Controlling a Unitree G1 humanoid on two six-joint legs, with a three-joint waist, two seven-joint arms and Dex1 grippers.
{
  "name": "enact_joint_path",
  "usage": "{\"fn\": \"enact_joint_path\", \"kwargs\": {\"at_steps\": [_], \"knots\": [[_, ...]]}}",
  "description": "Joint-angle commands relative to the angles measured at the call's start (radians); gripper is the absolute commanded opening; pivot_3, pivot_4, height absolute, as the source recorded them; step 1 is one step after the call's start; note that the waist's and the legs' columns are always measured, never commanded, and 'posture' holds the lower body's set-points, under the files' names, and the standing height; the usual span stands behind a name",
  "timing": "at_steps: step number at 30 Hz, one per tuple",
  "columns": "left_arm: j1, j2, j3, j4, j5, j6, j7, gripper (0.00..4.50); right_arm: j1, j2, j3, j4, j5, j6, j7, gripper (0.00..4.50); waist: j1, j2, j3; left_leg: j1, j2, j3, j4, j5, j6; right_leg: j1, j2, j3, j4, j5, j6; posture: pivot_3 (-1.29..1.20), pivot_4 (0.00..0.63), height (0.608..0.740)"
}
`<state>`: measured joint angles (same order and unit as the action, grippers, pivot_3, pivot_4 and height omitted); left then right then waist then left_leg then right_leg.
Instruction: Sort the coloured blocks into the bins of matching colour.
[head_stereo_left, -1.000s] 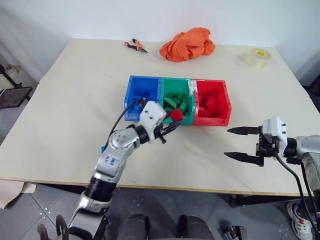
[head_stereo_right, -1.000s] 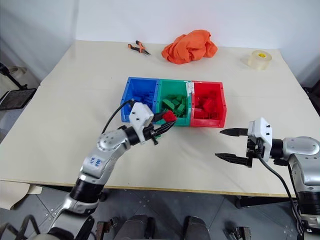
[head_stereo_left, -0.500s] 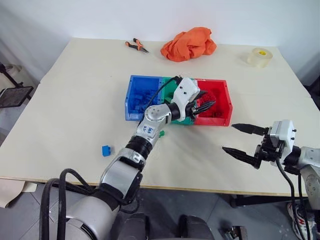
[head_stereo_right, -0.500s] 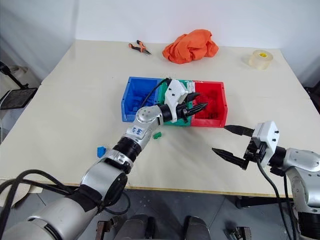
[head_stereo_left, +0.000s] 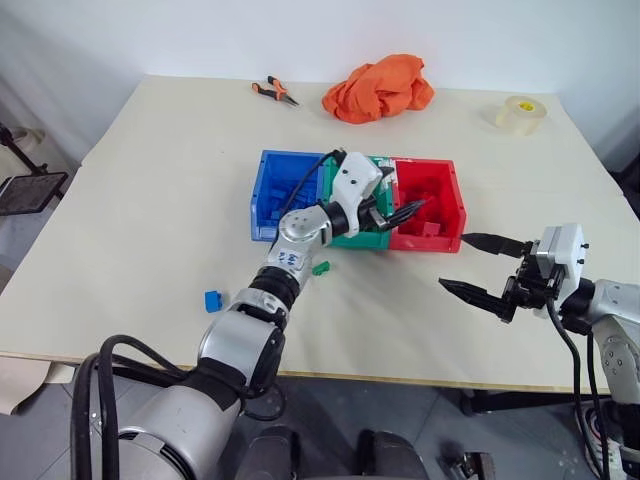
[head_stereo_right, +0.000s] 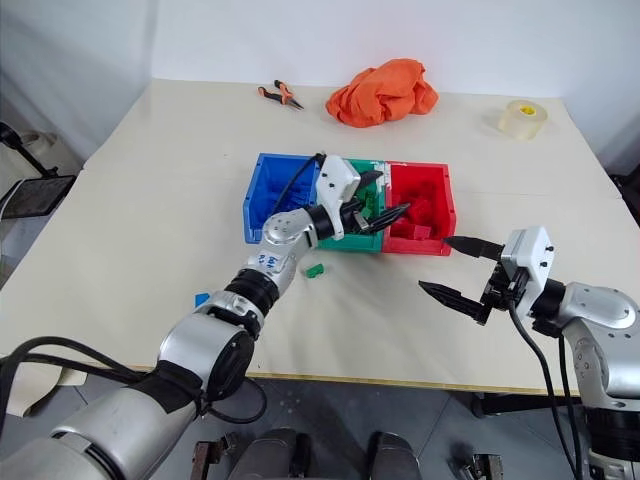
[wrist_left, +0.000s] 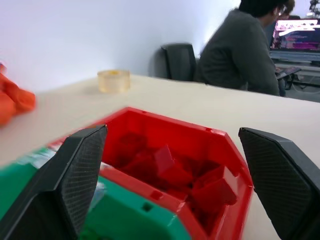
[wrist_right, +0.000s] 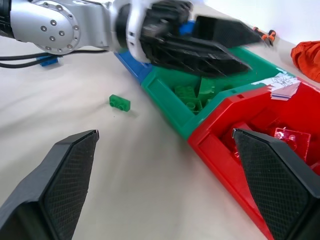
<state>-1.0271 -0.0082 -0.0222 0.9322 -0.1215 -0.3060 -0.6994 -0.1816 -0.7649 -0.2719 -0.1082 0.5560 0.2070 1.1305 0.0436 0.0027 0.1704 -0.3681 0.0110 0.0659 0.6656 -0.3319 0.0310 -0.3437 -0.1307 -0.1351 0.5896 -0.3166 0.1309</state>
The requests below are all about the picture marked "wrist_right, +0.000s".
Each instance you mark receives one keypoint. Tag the green square toy block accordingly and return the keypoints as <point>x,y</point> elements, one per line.
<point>186,92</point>

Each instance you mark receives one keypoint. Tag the green small toy block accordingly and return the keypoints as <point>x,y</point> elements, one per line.
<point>194,106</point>

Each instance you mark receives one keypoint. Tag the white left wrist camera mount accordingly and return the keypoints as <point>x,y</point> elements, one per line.
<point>135,27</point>

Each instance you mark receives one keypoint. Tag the clear red flat block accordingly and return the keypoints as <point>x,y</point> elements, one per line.
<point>295,142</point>

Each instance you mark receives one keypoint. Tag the green plastic bin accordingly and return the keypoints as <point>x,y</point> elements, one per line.
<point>167,100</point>

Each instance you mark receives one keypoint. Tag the green two-stud toy block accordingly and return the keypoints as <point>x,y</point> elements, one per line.
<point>120,102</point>

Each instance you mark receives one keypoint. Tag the blue toy block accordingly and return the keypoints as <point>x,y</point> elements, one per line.
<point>48,61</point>
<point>187,27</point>

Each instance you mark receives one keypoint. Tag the green sloped toy block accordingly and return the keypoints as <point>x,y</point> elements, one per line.
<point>206,87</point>

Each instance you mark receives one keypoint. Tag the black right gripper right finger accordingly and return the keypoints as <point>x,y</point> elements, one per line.
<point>275,185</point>

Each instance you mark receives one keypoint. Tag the red plastic bin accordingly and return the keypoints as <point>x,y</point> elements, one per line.
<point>220,160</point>

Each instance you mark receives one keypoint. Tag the orange cloth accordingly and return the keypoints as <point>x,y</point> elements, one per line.
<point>308,60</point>

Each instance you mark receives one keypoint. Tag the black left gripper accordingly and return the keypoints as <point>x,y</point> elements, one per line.
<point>162,20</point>

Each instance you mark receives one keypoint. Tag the white torn label sticker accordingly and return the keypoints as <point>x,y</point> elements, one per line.
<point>282,86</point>

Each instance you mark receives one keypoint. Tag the blue plastic bin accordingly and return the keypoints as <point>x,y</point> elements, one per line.
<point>132,66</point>

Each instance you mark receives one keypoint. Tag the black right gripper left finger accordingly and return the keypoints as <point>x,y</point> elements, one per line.
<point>50,190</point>

